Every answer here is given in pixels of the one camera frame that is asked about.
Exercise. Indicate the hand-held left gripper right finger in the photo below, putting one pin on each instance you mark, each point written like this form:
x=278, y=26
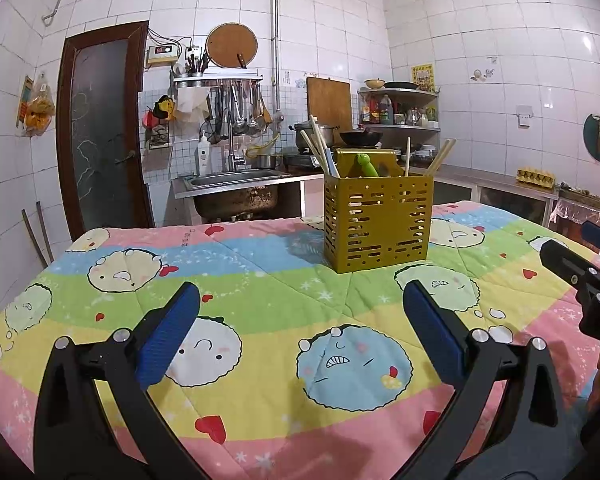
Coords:
x=432, y=332

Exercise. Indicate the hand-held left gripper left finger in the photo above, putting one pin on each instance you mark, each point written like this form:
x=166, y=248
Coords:
x=170, y=332

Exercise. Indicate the yellow perforated utensil holder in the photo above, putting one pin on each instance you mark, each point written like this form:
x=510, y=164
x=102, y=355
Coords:
x=377, y=220

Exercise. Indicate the light blue spoon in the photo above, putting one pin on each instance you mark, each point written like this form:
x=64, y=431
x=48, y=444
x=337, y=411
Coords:
x=332, y=166

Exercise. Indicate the metal cup with utensils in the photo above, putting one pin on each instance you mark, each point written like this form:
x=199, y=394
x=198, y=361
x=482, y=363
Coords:
x=195, y=67

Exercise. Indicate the yellow egg carton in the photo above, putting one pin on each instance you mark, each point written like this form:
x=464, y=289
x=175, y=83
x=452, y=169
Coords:
x=535, y=177

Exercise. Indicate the colourful cartoon printed blanket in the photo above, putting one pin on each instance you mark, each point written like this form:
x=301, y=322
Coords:
x=260, y=300

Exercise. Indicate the kitchen counter cabinet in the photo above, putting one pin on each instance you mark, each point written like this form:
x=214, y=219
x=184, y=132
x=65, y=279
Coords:
x=485, y=182

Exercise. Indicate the leaning wooden stick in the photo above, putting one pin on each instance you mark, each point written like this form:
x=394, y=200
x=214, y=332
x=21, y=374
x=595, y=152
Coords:
x=34, y=237
x=45, y=232

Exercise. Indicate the stainless steel sink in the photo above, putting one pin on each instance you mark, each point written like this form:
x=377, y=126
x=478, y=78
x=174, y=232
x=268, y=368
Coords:
x=235, y=182

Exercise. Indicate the white soap bottle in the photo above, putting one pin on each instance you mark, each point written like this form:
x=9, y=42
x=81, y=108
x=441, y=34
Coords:
x=204, y=157

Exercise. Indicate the group of small bowls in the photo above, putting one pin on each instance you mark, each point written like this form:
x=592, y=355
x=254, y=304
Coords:
x=425, y=152

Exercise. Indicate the steel faucet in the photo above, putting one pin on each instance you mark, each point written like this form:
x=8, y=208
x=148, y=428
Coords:
x=234, y=157

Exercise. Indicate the small steel bowl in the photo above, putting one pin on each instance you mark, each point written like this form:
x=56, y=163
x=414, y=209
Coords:
x=266, y=161

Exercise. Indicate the metal corner shelf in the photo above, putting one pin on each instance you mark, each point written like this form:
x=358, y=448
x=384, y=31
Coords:
x=405, y=129

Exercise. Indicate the black wok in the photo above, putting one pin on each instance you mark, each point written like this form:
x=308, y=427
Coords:
x=361, y=137

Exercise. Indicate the brown frosted glass door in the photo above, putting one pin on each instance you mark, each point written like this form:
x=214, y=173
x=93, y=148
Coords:
x=102, y=130

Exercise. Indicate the steel kettle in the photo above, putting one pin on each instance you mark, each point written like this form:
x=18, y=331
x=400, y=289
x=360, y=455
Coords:
x=414, y=116

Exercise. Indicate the gas stove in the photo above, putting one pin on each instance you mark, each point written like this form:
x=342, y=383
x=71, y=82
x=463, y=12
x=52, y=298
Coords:
x=300, y=160

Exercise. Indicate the steel pot with lid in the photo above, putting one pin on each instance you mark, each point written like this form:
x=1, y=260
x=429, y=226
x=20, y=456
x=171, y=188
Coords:
x=327, y=135

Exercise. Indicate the dark oil bottle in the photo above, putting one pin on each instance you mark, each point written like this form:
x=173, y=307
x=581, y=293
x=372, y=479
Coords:
x=386, y=110

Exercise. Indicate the red label sauce bottle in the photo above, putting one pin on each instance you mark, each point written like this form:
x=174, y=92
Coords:
x=370, y=112

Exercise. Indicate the white hanging cloth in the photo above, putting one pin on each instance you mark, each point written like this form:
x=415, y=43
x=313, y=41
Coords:
x=190, y=102

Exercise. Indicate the row of hanging ladles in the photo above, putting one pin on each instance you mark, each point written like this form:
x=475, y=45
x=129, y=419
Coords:
x=240, y=110

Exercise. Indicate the dark shallow pan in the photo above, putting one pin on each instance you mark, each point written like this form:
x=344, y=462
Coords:
x=401, y=85

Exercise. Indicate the rectangular wooden cutting board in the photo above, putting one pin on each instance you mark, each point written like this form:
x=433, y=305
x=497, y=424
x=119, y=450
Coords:
x=329, y=102

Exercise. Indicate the tan bowl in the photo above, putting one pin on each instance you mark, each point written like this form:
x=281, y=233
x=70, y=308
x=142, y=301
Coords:
x=375, y=84

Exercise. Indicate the hanging plastic bag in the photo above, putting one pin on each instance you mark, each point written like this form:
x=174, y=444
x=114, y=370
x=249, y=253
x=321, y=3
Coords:
x=41, y=110

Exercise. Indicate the colourful hanging board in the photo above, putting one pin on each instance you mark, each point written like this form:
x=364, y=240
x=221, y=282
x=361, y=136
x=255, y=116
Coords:
x=25, y=100

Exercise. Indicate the round wooden cutting board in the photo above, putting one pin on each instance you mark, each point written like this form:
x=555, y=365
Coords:
x=227, y=42

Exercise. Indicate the white wall socket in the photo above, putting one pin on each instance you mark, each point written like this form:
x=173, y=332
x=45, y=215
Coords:
x=525, y=116

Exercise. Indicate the yellow wall poster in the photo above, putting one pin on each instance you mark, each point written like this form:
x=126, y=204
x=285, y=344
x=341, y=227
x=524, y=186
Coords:
x=423, y=77

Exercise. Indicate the metal wall rack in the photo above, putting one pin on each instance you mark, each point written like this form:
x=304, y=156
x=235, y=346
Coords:
x=215, y=80

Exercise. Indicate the white wall controller box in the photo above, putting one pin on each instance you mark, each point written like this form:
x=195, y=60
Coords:
x=163, y=54

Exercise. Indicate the wall power socket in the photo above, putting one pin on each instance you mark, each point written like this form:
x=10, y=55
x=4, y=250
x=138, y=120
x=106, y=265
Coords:
x=192, y=52

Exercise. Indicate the metal wall pipe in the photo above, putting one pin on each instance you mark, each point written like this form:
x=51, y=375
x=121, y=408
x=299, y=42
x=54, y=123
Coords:
x=275, y=35

